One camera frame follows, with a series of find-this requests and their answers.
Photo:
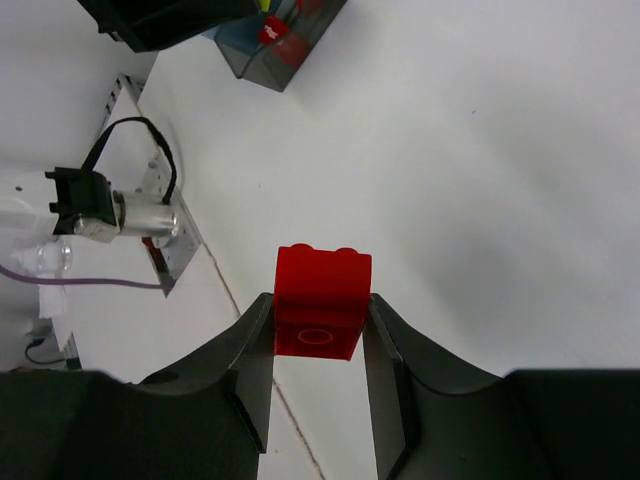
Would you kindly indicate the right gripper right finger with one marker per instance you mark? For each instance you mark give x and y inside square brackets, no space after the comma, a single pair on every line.
[437,416]

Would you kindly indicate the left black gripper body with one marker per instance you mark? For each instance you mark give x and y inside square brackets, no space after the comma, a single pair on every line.
[155,25]

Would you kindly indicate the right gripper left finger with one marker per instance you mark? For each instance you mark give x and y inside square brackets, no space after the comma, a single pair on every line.
[205,416]

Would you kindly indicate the red curved lego piece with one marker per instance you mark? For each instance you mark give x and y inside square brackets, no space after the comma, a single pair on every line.
[320,301]

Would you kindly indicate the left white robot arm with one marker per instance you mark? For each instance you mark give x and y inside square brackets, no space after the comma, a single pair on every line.
[81,201]

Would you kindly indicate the smoky grey plastic container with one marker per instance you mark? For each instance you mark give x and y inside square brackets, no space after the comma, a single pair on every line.
[273,66]

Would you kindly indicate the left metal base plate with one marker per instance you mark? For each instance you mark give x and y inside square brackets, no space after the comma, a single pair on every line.
[170,235]

